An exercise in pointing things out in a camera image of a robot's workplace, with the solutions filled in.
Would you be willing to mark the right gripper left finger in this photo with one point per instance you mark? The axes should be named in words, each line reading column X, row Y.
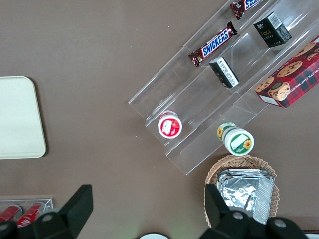
column 74, row 211

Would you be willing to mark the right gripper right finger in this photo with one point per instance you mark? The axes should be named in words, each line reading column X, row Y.
column 216, row 211

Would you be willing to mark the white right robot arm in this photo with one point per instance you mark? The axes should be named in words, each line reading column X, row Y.
column 154, row 236

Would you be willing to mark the light wicker basket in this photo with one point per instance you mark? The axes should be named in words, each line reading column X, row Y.
column 274, row 196

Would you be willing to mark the cream plastic serving tray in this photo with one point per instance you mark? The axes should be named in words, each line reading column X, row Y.
column 20, row 117

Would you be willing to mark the clear acrylic bottle rack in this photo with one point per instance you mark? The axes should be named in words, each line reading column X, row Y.
column 48, row 204

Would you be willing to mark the silver foil wrapped package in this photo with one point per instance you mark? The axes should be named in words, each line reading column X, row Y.
column 239, row 194

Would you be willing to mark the red cola bottle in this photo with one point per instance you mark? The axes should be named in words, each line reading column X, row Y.
column 31, row 212

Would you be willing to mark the green lid sunflower cup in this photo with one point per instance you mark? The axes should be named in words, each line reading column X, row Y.
column 239, row 143

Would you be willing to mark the red lid yogurt cup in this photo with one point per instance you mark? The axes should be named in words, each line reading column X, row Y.
column 169, row 127

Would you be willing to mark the clear acrylic stepped shelf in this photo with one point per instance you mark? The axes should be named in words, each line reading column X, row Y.
column 172, row 84

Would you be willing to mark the small black carton box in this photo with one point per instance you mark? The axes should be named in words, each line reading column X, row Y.
column 272, row 31
column 224, row 72

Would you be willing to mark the red tartan cookie box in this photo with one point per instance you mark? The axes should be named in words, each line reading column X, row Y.
column 294, row 82

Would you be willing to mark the Snickers chocolate bar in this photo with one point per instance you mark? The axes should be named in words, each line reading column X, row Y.
column 214, row 44
column 239, row 7

